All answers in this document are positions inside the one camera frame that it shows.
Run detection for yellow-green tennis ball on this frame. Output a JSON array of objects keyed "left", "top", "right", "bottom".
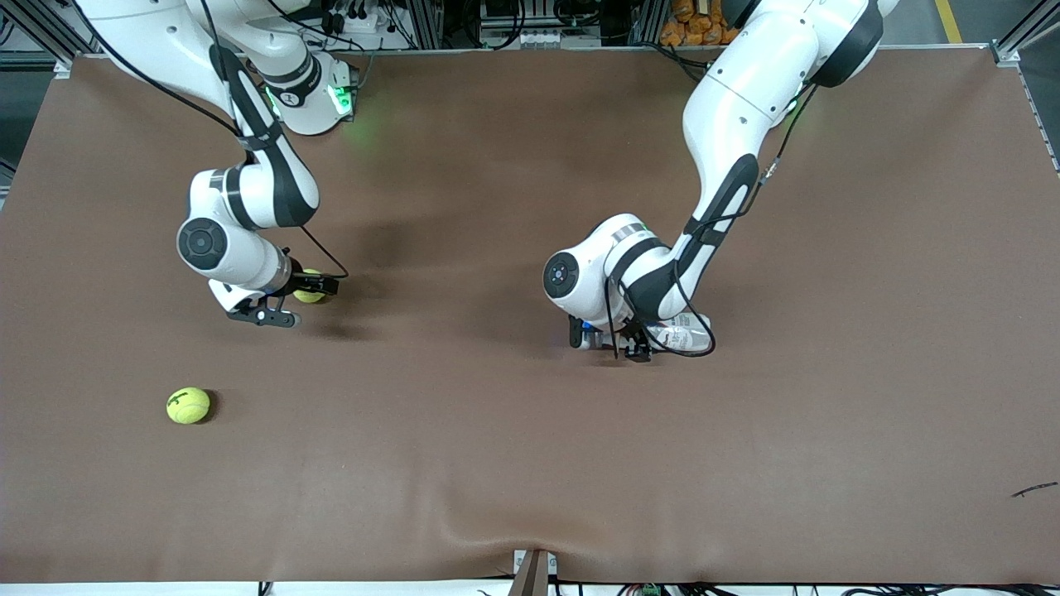
[
  {"left": 166, "top": 387, "right": 211, "bottom": 425},
  {"left": 292, "top": 268, "right": 330, "bottom": 305}
]

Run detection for clear tennis ball can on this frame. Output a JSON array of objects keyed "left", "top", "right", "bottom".
[{"left": 598, "top": 313, "right": 714, "bottom": 357}]

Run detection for large table cover mat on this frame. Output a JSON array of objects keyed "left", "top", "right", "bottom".
[{"left": 0, "top": 46, "right": 1060, "bottom": 585}]

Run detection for white power strip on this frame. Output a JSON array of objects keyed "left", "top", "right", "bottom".
[{"left": 315, "top": 7, "right": 383, "bottom": 36}]

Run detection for orange bagged items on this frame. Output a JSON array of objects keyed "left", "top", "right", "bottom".
[{"left": 658, "top": 0, "right": 738, "bottom": 48}]

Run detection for white terminal block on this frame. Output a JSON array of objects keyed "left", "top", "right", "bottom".
[{"left": 512, "top": 27, "right": 582, "bottom": 48}]

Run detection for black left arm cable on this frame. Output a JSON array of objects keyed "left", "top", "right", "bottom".
[{"left": 605, "top": 83, "right": 821, "bottom": 359}]

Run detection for metal table edge bracket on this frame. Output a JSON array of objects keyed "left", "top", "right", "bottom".
[{"left": 512, "top": 548, "right": 558, "bottom": 596}]

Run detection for aluminium frame profile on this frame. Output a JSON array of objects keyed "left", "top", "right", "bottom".
[
  {"left": 406, "top": 0, "right": 448, "bottom": 49},
  {"left": 990, "top": 0, "right": 1060, "bottom": 69},
  {"left": 629, "top": 0, "right": 663, "bottom": 46},
  {"left": 0, "top": 0, "right": 84, "bottom": 79}
]

